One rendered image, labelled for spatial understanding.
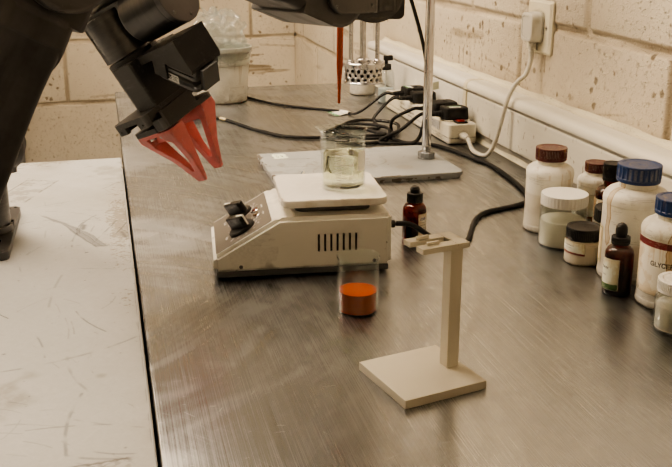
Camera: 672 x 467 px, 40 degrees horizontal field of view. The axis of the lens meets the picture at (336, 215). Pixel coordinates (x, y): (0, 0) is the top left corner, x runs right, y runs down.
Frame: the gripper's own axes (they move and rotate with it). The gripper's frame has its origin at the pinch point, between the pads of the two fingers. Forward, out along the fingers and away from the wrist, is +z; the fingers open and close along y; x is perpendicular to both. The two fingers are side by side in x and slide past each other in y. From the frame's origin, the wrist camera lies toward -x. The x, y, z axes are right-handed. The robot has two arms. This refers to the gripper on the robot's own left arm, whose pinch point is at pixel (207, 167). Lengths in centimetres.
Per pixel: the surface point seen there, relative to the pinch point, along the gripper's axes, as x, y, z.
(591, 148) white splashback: -12, 47, 31
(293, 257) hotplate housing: -4.0, 0.4, 13.2
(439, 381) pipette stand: -30.6, -11.6, 19.4
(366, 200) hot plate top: -10.0, 8.7, 12.1
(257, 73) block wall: 190, 160, 33
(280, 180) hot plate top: 1.6, 8.6, 7.4
